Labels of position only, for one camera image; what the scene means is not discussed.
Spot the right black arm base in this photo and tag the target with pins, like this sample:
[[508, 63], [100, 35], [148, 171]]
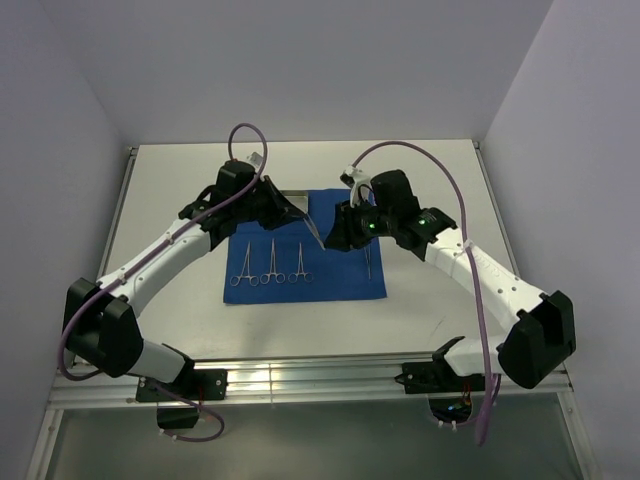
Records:
[[425, 377]]

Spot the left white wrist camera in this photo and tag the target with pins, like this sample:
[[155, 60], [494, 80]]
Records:
[[256, 160]]

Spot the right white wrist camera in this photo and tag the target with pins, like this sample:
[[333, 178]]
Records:
[[359, 184]]

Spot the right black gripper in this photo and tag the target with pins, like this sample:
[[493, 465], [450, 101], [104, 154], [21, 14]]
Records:
[[345, 226]]

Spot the steel hemostat forceps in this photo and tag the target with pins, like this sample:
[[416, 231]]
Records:
[[273, 274]]

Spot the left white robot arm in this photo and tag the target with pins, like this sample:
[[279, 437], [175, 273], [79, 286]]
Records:
[[101, 317]]

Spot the steel surgical scissors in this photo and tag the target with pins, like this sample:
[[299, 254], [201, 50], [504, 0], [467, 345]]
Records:
[[301, 274]]

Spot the steel needle holder forceps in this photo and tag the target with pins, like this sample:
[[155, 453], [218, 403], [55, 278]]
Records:
[[245, 274]]

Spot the metal instrument tray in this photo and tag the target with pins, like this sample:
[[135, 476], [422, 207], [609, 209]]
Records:
[[299, 198]]

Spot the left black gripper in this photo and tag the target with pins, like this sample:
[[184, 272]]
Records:
[[272, 201]]

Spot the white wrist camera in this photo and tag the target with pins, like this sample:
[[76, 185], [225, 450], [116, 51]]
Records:
[[256, 160], [359, 184]]

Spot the aluminium extrusion rail frame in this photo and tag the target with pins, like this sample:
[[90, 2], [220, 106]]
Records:
[[311, 394]]

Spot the blue surgical drape cloth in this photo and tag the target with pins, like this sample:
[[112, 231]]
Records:
[[337, 276]]

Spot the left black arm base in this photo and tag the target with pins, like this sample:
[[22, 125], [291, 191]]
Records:
[[181, 405]]

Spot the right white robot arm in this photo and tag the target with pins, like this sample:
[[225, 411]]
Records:
[[538, 329]]

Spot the steel fine pointed tweezers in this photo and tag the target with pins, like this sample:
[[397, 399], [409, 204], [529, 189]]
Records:
[[368, 261]]

